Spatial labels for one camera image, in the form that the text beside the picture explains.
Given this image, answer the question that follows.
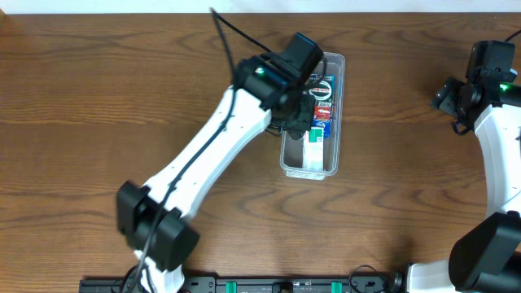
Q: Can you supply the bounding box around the clear plastic container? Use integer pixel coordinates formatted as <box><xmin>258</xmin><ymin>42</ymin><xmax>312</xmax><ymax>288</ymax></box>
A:
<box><xmin>280</xmin><ymin>52</ymin><xmax>345</xmax><ymax>181</ymax></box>

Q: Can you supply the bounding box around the green round-label box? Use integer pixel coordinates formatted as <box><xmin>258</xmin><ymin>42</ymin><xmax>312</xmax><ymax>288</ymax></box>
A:
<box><xmin>308</xmin><ymin>80</ymin><xmax>335</xmax><ymax>103</ymax></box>

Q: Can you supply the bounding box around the blue Kool Fever box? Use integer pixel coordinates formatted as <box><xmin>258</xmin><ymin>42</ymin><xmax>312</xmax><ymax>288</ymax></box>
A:
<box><xmin>313</xmin><ymin>75</ymin><xmax>335</xmax><ymax>138</ymax></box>

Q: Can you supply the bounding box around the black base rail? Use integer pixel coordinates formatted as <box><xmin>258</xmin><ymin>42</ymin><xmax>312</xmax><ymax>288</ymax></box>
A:
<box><xmin>79</xmin><ymin>275</ymin><xmax>404</xmax><ymax>293</ymax></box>

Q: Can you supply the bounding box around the green white medicine box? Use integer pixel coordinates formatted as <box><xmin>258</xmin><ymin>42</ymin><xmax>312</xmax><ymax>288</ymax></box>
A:
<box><xmin>303</xmin><ymin>127</ymin><xmax>324</xmax><ymax>171</ymax></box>

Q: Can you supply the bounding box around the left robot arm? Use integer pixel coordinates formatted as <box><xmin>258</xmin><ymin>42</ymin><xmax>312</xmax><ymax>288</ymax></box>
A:
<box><xmin>116</xmin><ymin>53</ymin><xmax>327</xmax><ymax>292</ymax></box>

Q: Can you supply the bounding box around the red small box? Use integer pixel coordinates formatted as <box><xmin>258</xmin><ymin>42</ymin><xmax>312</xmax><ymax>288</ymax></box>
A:
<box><xmin>313</xmin><ymin>102</ymin><xmax>333</xmax><ymax>121</ymax></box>

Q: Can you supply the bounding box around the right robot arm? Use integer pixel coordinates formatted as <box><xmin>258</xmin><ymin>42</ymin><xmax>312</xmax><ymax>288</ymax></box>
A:
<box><xmin>405</xmin><ymin>79</ymin><xmax>520</xmax><ymax>292</ymax></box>

